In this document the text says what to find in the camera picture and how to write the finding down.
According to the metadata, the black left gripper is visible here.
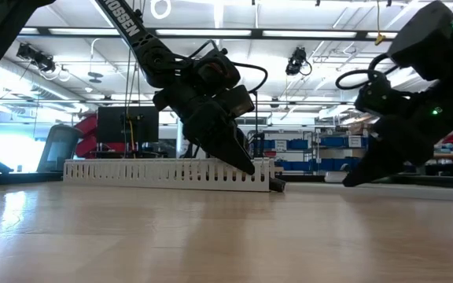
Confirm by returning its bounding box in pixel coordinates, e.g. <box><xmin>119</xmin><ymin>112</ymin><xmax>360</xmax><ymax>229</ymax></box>
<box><xmin>153</xmin><ymin>50</ymin><xmax>256</xmax><ymax>176</ymax></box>

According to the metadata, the white slotted cable duct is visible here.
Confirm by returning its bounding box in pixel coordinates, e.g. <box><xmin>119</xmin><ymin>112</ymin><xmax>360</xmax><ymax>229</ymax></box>
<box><xmin>63</xmin><ymin>157</ymin><xmax>271</xmax><ymax>193</ymax></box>

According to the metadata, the white-sided tape roll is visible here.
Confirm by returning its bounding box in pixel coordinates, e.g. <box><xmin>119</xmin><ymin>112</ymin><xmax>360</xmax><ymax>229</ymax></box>
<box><xmin>323</xmin><ymin>170</ymin><xmax>350</xmax><ymax>184</ymax></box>

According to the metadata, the long blue storage bin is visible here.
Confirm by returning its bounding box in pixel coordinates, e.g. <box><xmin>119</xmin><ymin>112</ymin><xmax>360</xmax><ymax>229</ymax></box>
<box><xmin>285</xmin><ymin>156</ymin><xmax>363</xmax><ymax>172</ymax></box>

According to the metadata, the white storage shelf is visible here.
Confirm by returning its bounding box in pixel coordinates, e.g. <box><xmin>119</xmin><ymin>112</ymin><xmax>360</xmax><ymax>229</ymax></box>
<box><xmin>256</xmin><ymin>129</ymin><xmax>369</xmax><ymax>176</ymax></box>

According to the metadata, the yellow hanging hook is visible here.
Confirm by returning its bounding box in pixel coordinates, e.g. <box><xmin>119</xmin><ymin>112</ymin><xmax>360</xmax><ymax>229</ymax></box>
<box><xmin>374</xmin><ymin>0</ymin><xmax>388</xmax><ymax>46</ymax></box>

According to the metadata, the black monitor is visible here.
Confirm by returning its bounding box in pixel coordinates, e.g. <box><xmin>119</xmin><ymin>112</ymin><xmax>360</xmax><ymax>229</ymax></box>
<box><xmin>96</xmin><ymin>105</ymin><xmax>160</xmax><ymax>145</ymax></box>

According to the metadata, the red machine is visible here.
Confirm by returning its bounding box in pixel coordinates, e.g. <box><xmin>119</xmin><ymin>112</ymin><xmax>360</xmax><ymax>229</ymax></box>
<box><xmin>72</xmin><ymin>113</ymin><xmax>127</xmax><ymax>160</ymax></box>

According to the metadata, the grey office chair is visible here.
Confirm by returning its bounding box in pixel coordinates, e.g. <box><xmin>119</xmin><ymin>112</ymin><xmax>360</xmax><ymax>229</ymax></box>
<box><xmin>0</xmin><ymin>123</ymin><xmax>85</xmax><ymax>175</ymax></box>

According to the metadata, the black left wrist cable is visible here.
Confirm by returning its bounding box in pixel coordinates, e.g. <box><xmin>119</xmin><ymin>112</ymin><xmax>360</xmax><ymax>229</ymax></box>
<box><xmin>189</xmin><ymin>39</ymin><xmax>269</xmax><ymax>95</ymax></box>

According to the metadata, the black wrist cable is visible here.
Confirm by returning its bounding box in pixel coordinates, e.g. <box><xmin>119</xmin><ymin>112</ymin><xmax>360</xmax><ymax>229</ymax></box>
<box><xmin>335</xmin><ymin>53</ymin><xmax>400</xmax><ymax>90</ymax></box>
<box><xmin>189</xmin><ymin>39</ymin><xmax>269</xmax><ymax>95</ymax></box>

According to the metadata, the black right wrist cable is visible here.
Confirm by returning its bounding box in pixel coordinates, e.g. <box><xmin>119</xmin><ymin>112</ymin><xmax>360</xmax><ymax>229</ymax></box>
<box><xmin>335</xmin><ymin>53</ymin><xmax>400</xmax><ymax>90</ymax></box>

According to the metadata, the yellow hanging cable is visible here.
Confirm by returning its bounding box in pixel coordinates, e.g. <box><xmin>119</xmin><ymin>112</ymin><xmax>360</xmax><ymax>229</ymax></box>
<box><xmin>129</xmin><ymin>117</ymin><xmax>137</xmax><ymax>160</ymax></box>

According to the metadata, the black overhead camera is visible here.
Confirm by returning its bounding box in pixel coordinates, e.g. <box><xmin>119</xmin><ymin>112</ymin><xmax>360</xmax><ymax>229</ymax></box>
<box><xmin>285</xmin><ymin>46</ymin><xmax>313</xmax><ymax>76</ymax></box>

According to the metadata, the black overhead frame beam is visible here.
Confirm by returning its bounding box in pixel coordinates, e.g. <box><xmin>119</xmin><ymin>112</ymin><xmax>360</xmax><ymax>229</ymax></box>
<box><xmin>13</xmin><ymin>26</ymin><xmax>400</xmax><ymax>43</ymax></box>

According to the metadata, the white ring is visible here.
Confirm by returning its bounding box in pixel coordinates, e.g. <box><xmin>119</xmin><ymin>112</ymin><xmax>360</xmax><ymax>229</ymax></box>
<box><xmin>149</xmin><ymin>0</ymin><xmax>172</xmax><ymax>20</ymax></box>

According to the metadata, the black ceiling-mounted camera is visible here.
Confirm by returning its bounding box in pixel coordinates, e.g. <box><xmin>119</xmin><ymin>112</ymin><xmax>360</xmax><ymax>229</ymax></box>
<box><xmin>16</xmin><ymin>42</ymin><xmax>57</xmax><ymax>74</ymax></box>

